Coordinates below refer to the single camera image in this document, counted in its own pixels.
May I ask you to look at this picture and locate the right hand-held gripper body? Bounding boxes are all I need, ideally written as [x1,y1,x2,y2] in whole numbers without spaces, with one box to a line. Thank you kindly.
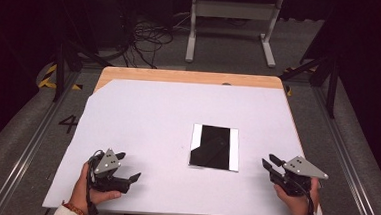
[268,154,331,199]

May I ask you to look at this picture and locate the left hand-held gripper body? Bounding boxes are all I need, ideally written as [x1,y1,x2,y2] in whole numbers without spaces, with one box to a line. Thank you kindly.
[86,146,134,195]

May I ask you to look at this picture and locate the white tablet with black cover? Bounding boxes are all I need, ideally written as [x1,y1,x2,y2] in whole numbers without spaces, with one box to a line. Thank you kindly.
[188,122,243,174]

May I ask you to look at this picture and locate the person's right hand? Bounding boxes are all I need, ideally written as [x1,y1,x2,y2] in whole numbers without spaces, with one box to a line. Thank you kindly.
[271,176,322,215]

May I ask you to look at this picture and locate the person's left hand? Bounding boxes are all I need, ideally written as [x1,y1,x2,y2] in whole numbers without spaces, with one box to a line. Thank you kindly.
[68,161,124,215]

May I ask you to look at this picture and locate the white table cover sheet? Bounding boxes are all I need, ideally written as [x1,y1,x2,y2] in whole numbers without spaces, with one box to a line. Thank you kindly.
[41,74,332,215]

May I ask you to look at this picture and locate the black metal stand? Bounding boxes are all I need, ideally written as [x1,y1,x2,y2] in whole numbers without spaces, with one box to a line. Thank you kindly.
[52,38,115,107]
[276,52,341,120]

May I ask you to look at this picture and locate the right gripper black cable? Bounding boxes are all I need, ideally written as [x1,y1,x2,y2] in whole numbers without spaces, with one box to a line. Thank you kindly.
[288,178,320,215]

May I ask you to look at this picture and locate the aluminium floor rail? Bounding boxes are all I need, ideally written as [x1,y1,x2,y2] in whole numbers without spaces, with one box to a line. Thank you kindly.
[0,65,82,215]
[305,86,381,215]

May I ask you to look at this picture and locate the red bead bracelet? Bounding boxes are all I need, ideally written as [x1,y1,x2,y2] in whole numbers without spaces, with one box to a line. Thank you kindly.
[61,200,89,215]

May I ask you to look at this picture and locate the tangle of black floor cables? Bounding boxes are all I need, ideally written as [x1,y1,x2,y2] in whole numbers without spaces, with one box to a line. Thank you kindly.
[122,14,177,70]

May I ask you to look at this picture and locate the white metal table frame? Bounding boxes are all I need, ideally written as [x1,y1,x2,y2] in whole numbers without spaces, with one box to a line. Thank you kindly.
[184,0,284,69]

